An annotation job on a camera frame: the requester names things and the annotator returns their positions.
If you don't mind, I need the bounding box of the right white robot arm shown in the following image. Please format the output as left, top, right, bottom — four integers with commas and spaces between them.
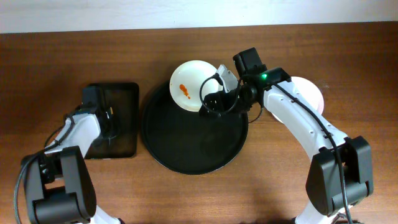
199, 48, 374, 223

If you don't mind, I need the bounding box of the right black cable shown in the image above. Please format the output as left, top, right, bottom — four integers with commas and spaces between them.
198, 73, 355, 224

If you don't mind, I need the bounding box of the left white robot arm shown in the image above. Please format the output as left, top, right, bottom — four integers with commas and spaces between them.
13, 84, 122, 223

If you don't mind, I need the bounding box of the pinkish white plate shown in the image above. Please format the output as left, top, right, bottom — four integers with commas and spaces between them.
270, 76, 325, 124

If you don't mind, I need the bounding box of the round black serving tray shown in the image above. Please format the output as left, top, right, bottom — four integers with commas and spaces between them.
141, 82, 249, 175

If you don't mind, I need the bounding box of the rectangular black tray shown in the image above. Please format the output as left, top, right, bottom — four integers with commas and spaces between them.
85, 82, 139, 159

